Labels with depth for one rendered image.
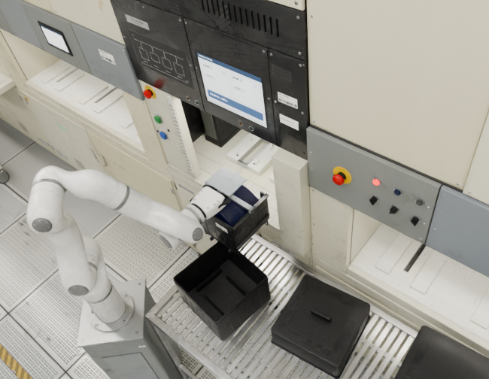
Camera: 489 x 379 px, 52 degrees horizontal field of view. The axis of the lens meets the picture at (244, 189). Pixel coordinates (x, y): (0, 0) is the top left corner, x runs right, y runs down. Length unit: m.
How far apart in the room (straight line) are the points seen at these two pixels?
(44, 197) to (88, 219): 2.05
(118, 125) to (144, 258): 0.91
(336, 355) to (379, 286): 0.33
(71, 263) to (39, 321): 1.53
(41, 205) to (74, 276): 0.37
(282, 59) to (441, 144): 0.50
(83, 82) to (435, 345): 2.49
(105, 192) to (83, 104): 1.60
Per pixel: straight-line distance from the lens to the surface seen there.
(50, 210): 1.60
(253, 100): 1.69
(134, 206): 1.63
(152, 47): 1.97
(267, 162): 2.40
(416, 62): 1.26
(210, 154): 2.54
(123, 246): 3.42
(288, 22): 1.41
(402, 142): 1.43
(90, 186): 1.57
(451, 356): 1.81
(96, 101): 3.14
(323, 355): 1.92
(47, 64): 3.59
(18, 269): 3.64
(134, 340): 2.21
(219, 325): 1.96
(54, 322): 3.30
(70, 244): 1.79
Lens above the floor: 2.64
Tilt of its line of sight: 49 degrees down
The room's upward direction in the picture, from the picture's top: 11 degrees counter-clockwise
